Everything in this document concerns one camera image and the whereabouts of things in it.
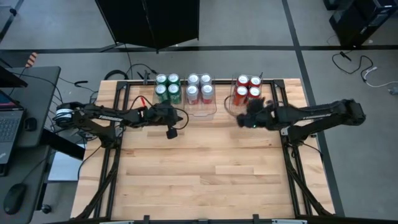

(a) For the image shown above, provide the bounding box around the black metal table frame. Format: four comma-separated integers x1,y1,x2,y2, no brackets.
74,79,335,224

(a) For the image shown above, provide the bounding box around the black floor cable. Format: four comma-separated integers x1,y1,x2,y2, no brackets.
331,51,374,82

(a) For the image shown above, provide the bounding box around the black side desk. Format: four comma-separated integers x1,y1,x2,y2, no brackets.
0,65,86,224

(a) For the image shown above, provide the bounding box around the black computer tower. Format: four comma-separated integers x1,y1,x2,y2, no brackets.
328,0,398,47

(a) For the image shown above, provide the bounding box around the black computer mouse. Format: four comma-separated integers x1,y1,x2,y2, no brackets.
2,182,27,215

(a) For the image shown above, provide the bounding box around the black coiled cable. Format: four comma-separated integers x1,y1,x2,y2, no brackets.
103,68,130,82

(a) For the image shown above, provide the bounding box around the black camera cable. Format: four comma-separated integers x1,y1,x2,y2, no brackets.
169,107,190,131

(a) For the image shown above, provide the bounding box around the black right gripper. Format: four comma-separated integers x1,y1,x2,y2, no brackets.
238,99,280,130

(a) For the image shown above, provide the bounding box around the small black puck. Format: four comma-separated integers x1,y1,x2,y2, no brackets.
24,117,38,132

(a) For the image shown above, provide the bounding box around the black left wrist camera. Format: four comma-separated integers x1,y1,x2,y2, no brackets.
165,126,178,140

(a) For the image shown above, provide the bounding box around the black laptop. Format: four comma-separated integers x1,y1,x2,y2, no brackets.
0,90,25,177

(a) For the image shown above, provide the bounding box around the black partition screen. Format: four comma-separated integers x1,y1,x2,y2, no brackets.
95,0,200,52

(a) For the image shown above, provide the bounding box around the orange black striped marker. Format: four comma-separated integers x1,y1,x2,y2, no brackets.
24,52,39,68

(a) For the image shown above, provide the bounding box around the white floor cable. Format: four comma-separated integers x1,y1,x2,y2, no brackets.
363,66,398,88

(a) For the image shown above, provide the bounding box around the green Sprite soda can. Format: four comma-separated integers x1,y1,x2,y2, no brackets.
155,73,169,86
167,83,183,105
167,73,181,86
154,83,169,103

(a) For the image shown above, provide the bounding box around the clear plastic bin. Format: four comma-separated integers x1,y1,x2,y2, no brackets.
151,72,185,108
228,73,266,116
184,72,218,121

